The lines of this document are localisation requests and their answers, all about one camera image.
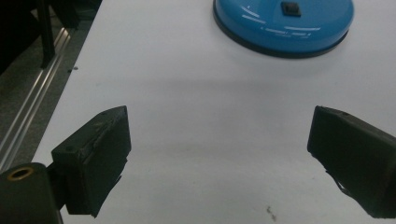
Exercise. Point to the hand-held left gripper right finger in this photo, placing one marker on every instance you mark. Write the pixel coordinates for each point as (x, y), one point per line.
(355, 155)

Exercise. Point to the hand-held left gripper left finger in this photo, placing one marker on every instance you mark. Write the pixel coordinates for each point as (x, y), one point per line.
(93, 161)

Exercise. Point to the black metal stand leg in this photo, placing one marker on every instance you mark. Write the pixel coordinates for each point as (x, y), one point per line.
(47, 34)

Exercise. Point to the blue round domed base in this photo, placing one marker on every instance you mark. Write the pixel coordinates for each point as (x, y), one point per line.
(283, 25)

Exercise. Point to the aluminium profile rail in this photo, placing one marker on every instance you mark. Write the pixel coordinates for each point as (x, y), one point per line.
(31, 102)

